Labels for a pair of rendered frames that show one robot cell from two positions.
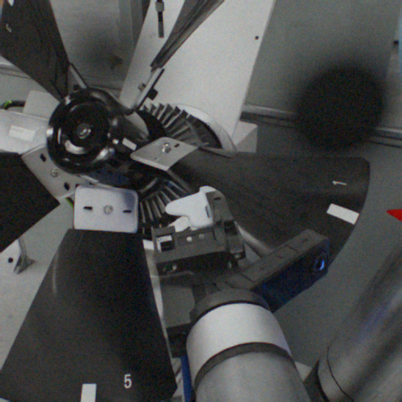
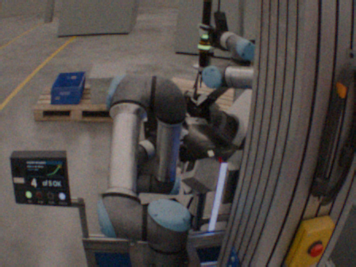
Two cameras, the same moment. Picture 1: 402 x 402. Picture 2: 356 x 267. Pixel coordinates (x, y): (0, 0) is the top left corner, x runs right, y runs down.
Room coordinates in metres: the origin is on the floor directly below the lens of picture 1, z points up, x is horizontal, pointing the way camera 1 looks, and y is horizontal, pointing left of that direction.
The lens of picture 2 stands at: (-0.70, -1.18, 1.95)
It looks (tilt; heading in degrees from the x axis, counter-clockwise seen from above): 25 degrees down; 46
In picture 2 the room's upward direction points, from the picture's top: 5 degrees clockwise
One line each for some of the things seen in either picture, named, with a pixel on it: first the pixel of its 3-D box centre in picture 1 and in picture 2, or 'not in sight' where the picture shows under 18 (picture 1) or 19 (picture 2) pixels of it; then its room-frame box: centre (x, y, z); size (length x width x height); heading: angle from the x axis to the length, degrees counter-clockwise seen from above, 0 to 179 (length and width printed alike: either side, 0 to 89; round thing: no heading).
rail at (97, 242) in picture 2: not in sight; (187, 241); (0.31, -0.23, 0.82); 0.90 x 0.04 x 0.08; 153
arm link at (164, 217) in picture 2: not in sight; (166, 225); (-0.02, -0.45, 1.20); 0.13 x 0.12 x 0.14; 139
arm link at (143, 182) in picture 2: not in sight; (134, 182); (0.18, -0.05, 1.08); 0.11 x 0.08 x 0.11; 139
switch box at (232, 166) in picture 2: not in sight; (235, 182); (0.97, 0.10, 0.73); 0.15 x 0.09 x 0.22; 153
